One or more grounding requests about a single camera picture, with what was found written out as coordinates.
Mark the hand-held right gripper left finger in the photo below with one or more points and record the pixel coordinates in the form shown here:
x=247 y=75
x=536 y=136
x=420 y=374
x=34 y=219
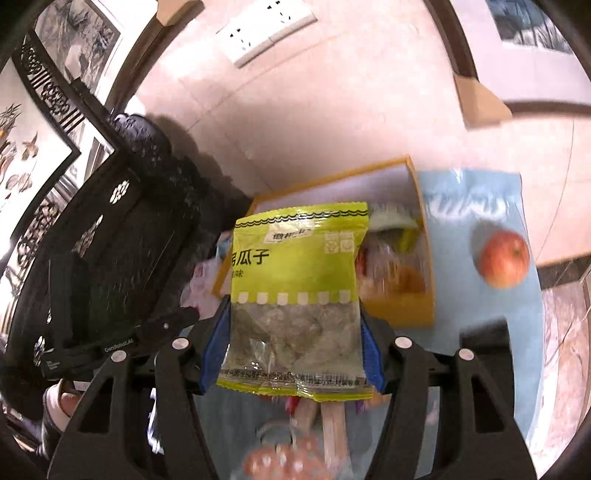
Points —
x=214 y=341

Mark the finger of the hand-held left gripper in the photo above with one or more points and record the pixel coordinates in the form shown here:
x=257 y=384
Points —
x=171 y=323

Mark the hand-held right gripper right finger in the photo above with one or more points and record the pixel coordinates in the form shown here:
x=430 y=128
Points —
x=373 y=355

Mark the yellow cardboard box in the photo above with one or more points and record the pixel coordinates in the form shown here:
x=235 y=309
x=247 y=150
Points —
x=406 y=309

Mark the lime green seed packet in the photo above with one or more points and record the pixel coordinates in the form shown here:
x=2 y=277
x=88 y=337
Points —
x=295 y=277

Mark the person's left hand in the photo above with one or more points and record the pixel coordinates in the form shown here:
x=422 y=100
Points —
x=69 y=401

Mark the white pink snack packet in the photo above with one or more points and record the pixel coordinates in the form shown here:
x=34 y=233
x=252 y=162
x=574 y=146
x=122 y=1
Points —
x=201 y=286

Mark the orange snack packet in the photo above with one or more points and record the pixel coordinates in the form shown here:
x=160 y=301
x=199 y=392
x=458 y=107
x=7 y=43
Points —
x=406 y=279

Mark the dark carved wooden furniture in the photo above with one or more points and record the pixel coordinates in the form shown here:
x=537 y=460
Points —
x=138 y=230

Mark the yellow snack packet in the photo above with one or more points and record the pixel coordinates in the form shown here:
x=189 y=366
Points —
x=408 y=237

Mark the white green snack packet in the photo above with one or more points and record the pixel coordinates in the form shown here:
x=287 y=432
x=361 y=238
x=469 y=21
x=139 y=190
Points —
x=392 y=217

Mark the light blue table cloth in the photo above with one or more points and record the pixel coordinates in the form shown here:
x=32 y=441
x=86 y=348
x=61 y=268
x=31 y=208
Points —
x=461 y=221

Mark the red apple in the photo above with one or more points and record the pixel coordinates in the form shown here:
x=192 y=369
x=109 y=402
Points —
x=503 y=258

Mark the framed bird painting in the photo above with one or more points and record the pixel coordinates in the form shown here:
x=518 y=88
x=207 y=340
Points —
x=18 y=152

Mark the black lattice wooden screen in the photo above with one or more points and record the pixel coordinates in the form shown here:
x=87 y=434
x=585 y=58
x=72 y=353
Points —
x=51 y=92

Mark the framed grey ink painting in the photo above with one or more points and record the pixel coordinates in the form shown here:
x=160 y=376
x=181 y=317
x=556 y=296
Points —
x=78 y=37

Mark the dark framed landscape painting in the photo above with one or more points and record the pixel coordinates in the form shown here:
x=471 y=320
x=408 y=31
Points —
x=521 y=23

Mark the white wall socket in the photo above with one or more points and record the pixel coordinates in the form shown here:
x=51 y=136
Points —
x=288 y=18
x=244 y=41

